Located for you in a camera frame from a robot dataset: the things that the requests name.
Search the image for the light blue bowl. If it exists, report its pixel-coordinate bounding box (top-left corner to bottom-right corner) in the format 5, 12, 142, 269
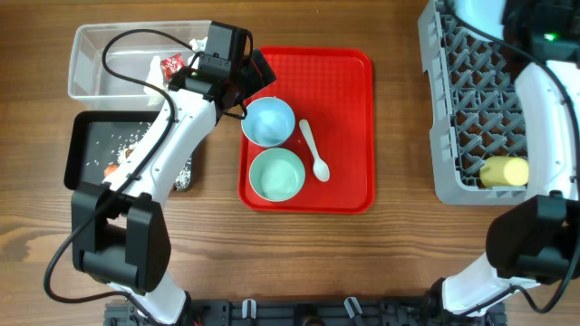
241, 97, 295, 148

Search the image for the red snack wrapper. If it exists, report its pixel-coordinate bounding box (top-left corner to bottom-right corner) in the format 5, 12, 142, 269
160, 53, 185, 82

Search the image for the white tissue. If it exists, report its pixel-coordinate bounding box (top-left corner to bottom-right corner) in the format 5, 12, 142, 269
143, 37, 208, 96

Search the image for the green bowl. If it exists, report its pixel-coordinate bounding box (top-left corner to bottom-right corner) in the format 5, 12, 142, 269
248, 148, 305, 203

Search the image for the white plastic spoon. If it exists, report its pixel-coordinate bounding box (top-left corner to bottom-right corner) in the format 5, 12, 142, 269
299, 120, 330, 182

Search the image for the white rice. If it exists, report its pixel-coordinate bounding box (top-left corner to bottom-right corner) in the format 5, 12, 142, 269
85, 121, 195, 190

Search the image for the orange carrot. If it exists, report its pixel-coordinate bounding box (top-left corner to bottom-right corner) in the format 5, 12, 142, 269
103, 165, 119, 177

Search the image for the yellow cup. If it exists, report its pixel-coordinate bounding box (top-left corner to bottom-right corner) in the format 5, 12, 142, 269
479, 156, 529, 188

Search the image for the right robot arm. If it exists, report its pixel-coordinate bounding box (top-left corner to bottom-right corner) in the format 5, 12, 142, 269
418, 1, 579, 322

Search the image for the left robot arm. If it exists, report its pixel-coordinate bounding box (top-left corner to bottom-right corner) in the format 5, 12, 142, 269
67, 50, 276, 325

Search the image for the grey dishwasher rack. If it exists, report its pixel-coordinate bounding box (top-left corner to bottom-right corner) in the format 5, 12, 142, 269
417, 0, 580, 206

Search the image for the red serving tray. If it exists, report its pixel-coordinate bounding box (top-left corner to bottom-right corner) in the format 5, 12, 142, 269
237, 46, 375, 214

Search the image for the clear plastic bin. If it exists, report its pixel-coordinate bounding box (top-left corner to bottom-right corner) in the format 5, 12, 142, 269
68, 20, 210, 110

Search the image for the black plastic tray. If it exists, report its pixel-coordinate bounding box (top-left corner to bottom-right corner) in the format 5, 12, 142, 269
63, 110, 197, 193

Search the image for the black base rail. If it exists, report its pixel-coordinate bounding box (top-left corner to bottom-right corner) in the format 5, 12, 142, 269
102, 296, 507, 326

